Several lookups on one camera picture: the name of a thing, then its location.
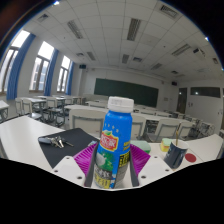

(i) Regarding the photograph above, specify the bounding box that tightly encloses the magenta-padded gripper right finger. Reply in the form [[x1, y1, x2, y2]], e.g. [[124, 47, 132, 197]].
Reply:
[[128, 143, 175, 188]]

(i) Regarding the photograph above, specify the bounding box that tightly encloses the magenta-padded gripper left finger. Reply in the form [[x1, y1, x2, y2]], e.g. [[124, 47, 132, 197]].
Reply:
[[52, 142, 100, 188]]

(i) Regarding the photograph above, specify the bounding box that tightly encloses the blue white-capped drink bottle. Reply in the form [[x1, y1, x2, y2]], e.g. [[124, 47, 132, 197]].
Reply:
[[93, 95, 135, 191]]

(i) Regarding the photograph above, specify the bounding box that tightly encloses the black mouse pad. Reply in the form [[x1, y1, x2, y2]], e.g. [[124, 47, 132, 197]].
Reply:
[[37, 127, 101, 170]]

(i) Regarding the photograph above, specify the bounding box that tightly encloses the dark blue mug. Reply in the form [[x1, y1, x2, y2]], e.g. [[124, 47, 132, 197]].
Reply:
[[163, 138, 190, 170]]

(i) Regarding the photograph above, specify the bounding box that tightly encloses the light green cloth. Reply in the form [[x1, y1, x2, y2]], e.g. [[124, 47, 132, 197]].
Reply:
[[130, 139, 152, 155]]

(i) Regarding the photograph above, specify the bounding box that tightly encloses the yellow and green sponge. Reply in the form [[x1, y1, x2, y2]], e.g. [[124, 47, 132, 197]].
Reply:
[[159, 137, 175, 153]]

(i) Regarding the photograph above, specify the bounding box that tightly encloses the bunch of keys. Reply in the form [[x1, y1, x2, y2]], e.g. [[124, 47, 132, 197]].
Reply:
[[38, 135, 75, 149]]

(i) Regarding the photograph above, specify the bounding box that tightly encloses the flat round red coaster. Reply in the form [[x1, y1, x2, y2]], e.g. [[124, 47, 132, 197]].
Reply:
[[184, 153, 198, 164]]

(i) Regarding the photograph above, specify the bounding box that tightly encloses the wooden stick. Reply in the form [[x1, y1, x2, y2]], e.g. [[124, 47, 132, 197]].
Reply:
[[175, 122, 183, 147]]

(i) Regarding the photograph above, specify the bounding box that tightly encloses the group of white classroom chairs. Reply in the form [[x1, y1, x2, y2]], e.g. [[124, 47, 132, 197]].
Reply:
[[13, 94, 224, 144]]

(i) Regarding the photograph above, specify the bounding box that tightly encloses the group of white classroom desks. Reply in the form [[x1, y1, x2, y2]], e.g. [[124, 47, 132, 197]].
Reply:
[[0, 94, 214, 134]]

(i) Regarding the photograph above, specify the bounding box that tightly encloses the dark classroom door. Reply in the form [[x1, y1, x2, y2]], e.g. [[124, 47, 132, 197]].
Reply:
[[176, 87, 188, 114]]

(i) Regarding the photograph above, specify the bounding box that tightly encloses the dark green blackboard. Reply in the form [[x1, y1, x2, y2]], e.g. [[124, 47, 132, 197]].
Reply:
[[93, 77, 160, 108]]

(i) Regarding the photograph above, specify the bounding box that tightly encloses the blue curtain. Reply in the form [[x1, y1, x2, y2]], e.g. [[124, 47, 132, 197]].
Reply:
[[43, 48, 60, 97], [5, 33, 37, 101], [65, 61, 75, 96]]

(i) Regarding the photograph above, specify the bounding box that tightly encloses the large classroom window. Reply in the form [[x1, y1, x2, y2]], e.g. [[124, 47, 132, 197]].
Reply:
[[29, 40, 55, 93], [56, 54, 72, 94], [0, 29, 31, 95]]

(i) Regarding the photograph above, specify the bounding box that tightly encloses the ceiling projector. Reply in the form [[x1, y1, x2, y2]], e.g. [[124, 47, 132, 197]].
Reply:
[[192, 47, 207, 57]]

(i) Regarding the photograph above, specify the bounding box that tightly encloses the group of ceiling lights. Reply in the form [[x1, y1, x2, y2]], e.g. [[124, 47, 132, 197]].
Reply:
[[35, 2, 222, 75]]

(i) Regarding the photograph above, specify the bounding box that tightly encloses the dark wide wall window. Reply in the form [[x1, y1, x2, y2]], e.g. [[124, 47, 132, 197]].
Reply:
[[189, 86, 222, 99]]

